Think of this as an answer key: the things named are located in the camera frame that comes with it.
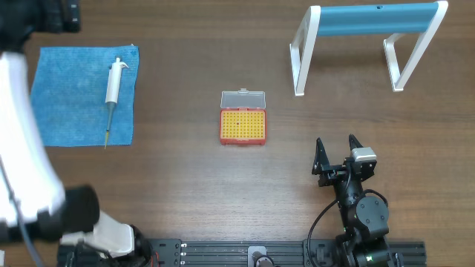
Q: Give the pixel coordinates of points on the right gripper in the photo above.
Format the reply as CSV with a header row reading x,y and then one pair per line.
x,y
334,176

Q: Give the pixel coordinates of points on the white pipette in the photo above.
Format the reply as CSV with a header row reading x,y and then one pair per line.
x,y
113,85

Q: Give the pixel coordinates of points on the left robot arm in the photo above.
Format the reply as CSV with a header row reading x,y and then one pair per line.
x,y
22,148

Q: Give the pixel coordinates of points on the red and yellow tip box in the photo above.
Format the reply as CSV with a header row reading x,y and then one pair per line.
x,y
243,126

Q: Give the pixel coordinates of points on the white and blue stand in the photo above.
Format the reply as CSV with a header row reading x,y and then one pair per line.
x,y
371,18

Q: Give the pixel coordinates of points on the blue cloth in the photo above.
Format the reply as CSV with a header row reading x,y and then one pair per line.
x,y
74,104

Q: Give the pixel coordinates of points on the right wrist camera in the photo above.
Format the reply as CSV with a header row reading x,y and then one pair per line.
x,y
363,157

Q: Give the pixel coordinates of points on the mounting rail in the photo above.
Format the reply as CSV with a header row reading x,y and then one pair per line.
x,y
222,254

